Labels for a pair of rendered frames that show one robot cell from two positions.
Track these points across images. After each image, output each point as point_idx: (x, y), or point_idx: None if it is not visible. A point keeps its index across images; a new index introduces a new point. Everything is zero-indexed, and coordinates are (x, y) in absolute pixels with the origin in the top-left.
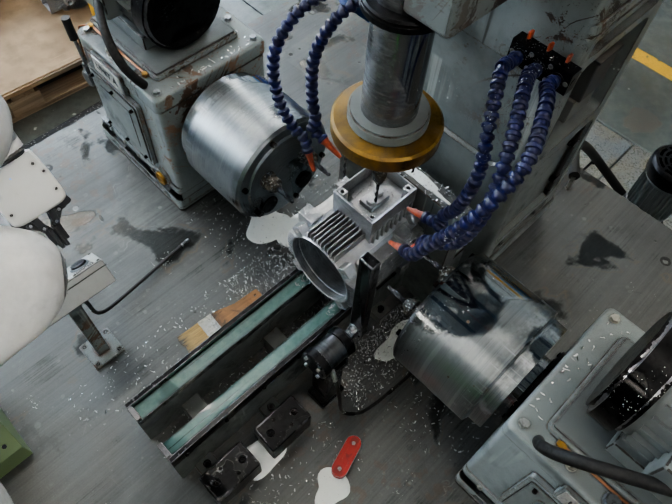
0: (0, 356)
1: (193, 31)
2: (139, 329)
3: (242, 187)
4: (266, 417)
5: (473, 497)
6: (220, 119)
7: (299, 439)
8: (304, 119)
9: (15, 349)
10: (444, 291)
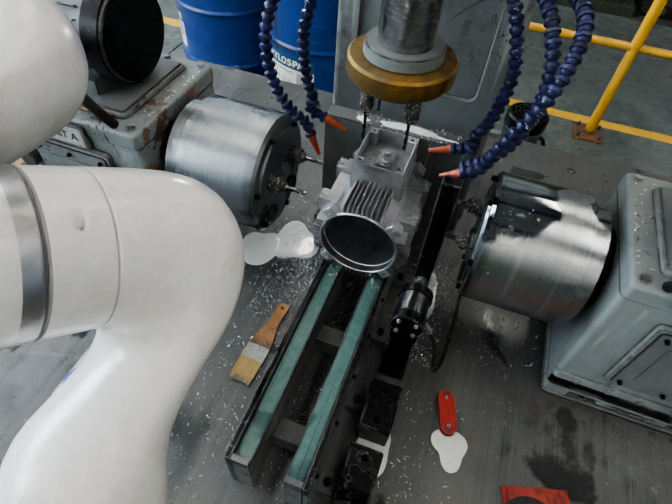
0: (195, 364)
1: (147, 63)
2: None
3: (254, 193)
4: (363, 407)
5: (566, 396)
6: (208, 134)
7: (395, 417)
8: (287, 115)
9: (211, 347)
10: (503, 203)
